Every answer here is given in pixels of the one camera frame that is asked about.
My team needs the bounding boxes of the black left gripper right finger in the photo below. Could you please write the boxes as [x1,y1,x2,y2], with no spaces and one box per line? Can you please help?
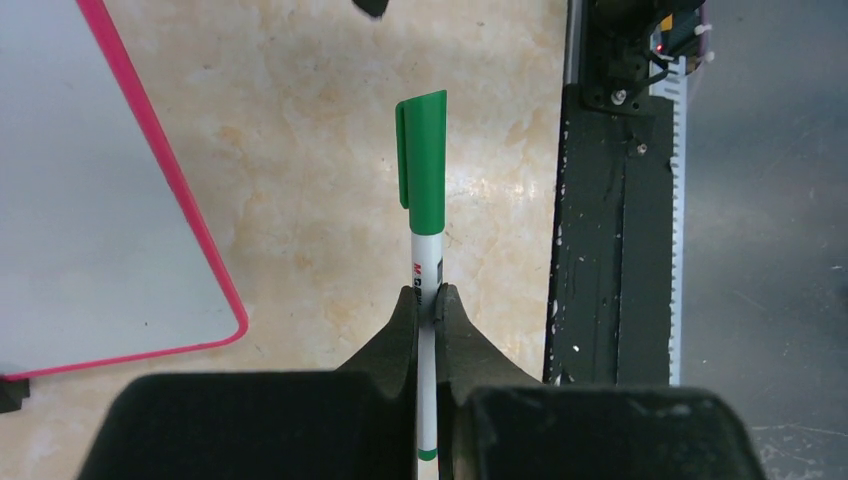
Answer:
[435,284,765,479]

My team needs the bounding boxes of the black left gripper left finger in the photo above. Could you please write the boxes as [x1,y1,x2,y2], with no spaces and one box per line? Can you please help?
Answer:
[79,287,417,479]

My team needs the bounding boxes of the pink framed whiteboard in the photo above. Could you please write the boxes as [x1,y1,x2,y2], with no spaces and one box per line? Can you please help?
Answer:
[1,1,248,380]

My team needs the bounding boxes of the green capped whiteboard marker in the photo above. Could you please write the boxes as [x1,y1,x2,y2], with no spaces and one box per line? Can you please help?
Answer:
[395,90,448,466]

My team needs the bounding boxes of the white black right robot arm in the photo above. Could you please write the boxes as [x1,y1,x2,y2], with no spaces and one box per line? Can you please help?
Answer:
[435,1,764,479]

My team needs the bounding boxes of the black whiteboard foot clip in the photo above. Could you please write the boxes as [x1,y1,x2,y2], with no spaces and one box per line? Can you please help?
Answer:
[0,378,31,414]

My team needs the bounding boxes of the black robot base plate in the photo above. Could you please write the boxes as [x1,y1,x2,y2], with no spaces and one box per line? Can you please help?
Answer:
[543,84,673,386]

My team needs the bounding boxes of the white slotted cable duct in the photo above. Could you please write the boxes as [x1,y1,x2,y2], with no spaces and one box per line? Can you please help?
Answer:
[650,56,688,386]

